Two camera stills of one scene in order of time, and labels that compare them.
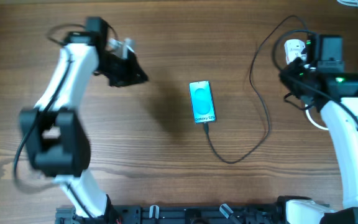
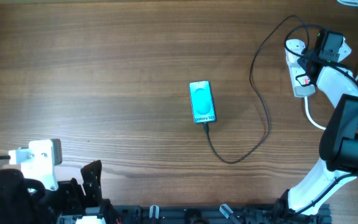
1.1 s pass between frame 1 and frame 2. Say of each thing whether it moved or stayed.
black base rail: stayed
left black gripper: moved
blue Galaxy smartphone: stayed
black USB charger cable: stayed
